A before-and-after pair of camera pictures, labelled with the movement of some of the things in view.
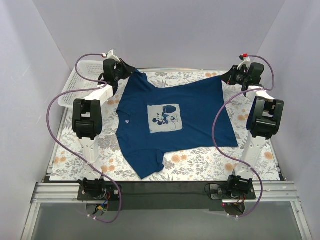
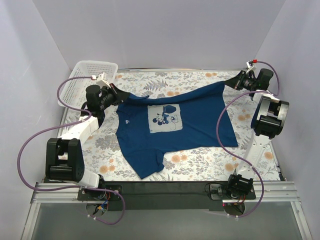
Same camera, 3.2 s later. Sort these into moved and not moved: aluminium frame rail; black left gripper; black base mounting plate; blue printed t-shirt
Moved: blue printed t-shirt; black left gripper
Not moved: aluminium frame rail; black base mounting plate
